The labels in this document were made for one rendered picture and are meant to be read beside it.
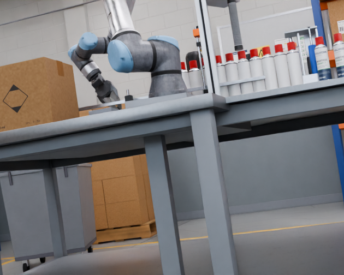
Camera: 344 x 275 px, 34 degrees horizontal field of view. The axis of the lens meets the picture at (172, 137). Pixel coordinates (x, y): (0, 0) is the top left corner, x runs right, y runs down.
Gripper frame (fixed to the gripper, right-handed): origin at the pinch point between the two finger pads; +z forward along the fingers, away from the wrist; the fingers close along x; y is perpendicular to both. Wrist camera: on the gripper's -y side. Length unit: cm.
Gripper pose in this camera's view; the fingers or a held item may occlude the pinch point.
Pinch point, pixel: (118, 108)
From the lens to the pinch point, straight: 253.6
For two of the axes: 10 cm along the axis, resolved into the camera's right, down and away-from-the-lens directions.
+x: -7.7, 6.3, 1.4
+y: 2.0, 0.3, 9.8
